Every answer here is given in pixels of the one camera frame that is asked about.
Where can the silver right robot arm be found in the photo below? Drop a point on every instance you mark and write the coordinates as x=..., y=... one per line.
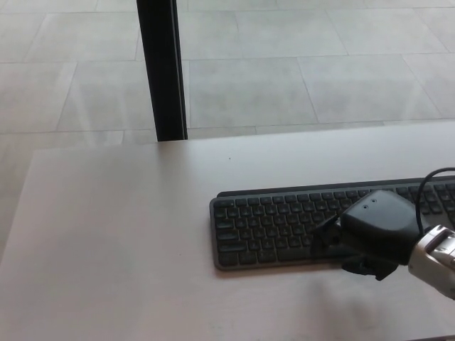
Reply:
x=435, y=259

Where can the black keyboard with grey frame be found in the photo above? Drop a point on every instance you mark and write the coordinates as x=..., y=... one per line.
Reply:
x=270, y=231

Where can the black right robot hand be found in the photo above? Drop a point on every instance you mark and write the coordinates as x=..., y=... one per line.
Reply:
x=377, y=227

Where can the black vertical post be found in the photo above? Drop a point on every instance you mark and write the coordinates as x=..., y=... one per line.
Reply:
x=161, y=71

